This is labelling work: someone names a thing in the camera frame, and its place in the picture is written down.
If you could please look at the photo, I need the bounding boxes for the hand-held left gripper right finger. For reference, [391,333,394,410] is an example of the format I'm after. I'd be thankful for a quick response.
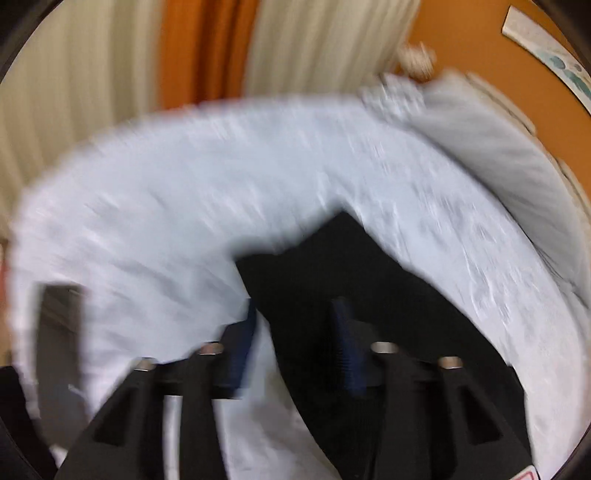
[327,298,533,480]

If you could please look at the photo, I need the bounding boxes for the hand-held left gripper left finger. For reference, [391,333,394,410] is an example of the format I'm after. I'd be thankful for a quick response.
[54,298,259,480]

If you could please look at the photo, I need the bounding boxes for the black pants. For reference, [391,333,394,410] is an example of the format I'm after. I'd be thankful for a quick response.
[235,210,530,480]

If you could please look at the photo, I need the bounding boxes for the white butterfly bedspread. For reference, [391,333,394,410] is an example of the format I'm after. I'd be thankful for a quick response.
[9,95,591,480]

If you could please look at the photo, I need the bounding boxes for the grey patterned pillow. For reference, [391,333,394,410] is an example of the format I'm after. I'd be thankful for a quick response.
[362,73,426,126]

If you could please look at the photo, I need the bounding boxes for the orange curtain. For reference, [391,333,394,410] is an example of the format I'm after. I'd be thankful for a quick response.
[158,0,258,110]

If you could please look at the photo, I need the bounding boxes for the cream curtain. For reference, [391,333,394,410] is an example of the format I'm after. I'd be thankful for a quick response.
[0,0,163,232]
[244,0,422,99]

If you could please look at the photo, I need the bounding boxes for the framed wall picture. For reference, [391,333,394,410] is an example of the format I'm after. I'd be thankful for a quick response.
[501,6,591,114]

